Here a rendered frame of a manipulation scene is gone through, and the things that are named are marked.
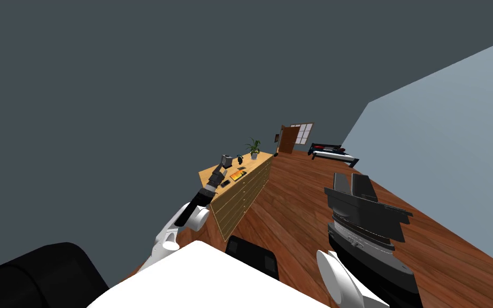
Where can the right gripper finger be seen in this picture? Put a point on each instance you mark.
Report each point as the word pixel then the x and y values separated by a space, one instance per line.
pixel 363 186
pixel 342 182

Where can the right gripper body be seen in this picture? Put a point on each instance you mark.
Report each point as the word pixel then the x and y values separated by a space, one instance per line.
pixel 366 211

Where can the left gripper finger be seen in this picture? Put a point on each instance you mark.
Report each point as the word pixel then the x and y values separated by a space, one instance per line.
pixel 223 161
pixel 229 161

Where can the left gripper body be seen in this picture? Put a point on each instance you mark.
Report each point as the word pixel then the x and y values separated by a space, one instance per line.
pixel 217 177

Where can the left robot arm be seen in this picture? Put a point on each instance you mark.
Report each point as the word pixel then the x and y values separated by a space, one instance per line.
pixel 196 216

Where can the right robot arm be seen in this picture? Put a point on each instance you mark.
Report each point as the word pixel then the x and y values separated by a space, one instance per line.
pixel 379 273

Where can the black phone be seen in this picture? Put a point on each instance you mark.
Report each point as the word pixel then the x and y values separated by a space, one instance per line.
pixel 225 184

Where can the black headphones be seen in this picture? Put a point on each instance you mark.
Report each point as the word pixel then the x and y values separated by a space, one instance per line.
pixel 240 160

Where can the orange book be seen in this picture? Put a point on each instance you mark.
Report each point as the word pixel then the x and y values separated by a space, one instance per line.
pixel 238 175

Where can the green potted plant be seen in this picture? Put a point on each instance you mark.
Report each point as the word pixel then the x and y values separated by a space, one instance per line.
pixel 253 149

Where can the dark bed with white mattress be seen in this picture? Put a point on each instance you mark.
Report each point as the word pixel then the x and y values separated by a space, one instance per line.
pixel 334 154

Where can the light wooden dresser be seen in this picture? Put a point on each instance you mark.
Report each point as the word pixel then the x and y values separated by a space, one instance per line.
pixel 240 201

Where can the white framed window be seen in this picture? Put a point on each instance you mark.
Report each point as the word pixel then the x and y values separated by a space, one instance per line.
pixel 304 133

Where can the brown wooden door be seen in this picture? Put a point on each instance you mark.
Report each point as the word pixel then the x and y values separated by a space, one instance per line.
pixel 289 140

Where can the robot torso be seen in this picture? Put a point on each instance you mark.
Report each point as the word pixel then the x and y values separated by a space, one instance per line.
pixel 203 282

